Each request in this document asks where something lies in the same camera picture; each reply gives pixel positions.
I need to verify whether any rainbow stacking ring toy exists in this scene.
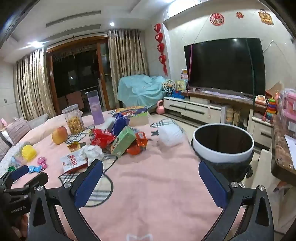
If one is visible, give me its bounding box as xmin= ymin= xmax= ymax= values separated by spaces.
xmin=266 ymin=97 xmax=277 ymax=122

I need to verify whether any white television cabinet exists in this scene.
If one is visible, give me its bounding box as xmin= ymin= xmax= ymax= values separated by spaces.
xmin=163 ymin=89 xmax=272 ymax=149

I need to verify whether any teal cloth covered armchair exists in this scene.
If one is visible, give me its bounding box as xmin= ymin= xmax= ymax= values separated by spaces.
xmin=117 ymin=75 xmax=167 ymax=108

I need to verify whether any black flat television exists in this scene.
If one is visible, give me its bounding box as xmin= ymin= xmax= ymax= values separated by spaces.
xmin=184 ymin=38 xmax=266 ymax=96

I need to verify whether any pink plaid patch blanket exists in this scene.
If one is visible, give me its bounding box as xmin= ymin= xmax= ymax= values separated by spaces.
xmin=0 ymin=109 xmax=245 ymax=241

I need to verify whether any white paper sheet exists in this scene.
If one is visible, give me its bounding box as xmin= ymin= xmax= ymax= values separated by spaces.
xmin=284 ymin=134 xmax=296 ymax=167

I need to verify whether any purple water bottle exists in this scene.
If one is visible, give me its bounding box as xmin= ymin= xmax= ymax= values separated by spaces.
xmin=86 ymin=90 xmax=104 ymax=126

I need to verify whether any cream round container stack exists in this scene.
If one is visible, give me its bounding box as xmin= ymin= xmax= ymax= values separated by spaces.
xmin=225 ymin=108 xmax=235 ymax=124

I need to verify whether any white foam packing sleeve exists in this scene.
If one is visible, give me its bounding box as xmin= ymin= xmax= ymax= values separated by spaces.
xmin=158 ymin=125 xmax=184 ymax=147

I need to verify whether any yellow ridged baking cup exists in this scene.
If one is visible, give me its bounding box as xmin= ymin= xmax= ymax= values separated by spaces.
xmin=21 ymin=144 xmax=38 ymax=161

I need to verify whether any striped cushion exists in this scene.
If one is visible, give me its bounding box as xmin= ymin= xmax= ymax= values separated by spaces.
xmin=5 ymin=118 xmax=31 ymax=145
xmin=0 ymin=137 xmax=12 ymax=160

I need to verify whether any gold red wall decoration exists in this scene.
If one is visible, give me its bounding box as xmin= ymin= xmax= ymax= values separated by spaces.
xmin=258 ymin=9 xmax=273 ymax=25

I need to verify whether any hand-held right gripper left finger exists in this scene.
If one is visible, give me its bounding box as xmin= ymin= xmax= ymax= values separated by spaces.
xmin=27 ymin=159 xmax=103 ymax=241

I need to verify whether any round red paper cutting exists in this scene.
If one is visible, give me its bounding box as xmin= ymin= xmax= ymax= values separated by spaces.
xmin=210 ymin=13 xmax=224 ymax=26

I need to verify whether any red snack bag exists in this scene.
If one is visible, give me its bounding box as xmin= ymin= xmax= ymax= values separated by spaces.
xmin=90 ymin=128 xmax=116 ymax=149

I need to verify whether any orange red wrapper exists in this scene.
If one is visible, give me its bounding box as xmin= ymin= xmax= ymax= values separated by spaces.
xmin=126 ymin=132 xmax=148 ymax=156

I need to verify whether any brown side table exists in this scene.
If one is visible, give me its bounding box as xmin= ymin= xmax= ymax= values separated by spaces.
xmin=270 ymin=116 xmax=296 ymax=180

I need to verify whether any clear snack jar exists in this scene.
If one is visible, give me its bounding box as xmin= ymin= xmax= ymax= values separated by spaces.
xmin=62 ymin=104 xmax=85 ymax=135

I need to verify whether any white tissue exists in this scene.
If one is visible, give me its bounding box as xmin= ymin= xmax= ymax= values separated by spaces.
xmin=83 ymin=145 xmax=104 ymax=160

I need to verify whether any green snack packet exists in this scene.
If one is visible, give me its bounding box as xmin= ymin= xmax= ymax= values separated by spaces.
xmin=110 ymin=126 xmax=137 ymax=158

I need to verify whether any brown cardboard piece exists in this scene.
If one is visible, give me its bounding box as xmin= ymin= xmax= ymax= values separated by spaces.
xmin=266 ymin=81 xmax=285 ymax=98

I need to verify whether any beige patterned curtain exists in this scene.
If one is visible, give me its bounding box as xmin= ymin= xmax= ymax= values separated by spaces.
xmin=13 ymin=47 xmax=56 ymax=121
xmin=107 ymin=28 xmax=149 ymax=109

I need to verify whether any red hanging heart decoration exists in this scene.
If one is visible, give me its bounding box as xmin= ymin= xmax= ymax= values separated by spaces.
xmin=154 ymin=23 xmax=168 ymax=77

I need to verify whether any colourful puzzle box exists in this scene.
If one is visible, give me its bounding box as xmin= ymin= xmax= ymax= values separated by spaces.
xmin=114 ymin=105 xmax=149 ymax=127

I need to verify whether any wooden frame glass door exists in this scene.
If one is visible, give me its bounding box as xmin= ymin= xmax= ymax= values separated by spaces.
xmin=46 ymin=37 xmax=111 ymax=115

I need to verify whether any pink storage box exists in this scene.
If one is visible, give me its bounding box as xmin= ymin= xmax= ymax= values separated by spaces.
xmin=279 ymin=88 xmax=296 ymax=109
xmin=277 ymin=108 xmax=296 ymax=127

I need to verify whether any blue snack bag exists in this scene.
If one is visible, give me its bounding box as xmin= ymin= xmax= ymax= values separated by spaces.
xmin=112 ymin=115 xmax=129 ymax=136

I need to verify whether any white red snack packet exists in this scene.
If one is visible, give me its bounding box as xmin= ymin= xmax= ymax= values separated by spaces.
xmin=60 ymin=149 xmax=89 ymax=174

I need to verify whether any beige sofa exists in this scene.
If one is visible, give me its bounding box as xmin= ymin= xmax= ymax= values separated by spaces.
xmin=0 ymin=113 xmax=65 ymax=163

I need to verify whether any white rim trash bin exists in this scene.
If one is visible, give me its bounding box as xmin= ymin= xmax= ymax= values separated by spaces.
xmin=191 ymin=123 xmax=255 ymax=183

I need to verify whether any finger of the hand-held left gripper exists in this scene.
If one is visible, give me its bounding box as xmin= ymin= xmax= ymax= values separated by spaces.
xmin=22 ymin=175 xmax=49 ymax=192
xmin=0 ymin=165 xmax=29 ymax=188

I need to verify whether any toy ferris wheel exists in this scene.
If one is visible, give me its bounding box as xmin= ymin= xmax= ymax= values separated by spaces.
xmin=162 ymin=79 xmax=176 ymax=96

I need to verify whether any red yellow apple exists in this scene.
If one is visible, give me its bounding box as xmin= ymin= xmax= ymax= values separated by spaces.
xmin=51 ymin=126 xmax=68 ymax=145

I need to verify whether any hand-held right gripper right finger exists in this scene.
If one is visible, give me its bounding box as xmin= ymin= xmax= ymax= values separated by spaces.
xmin=198 ymin=160 xmax=274 ymax=241

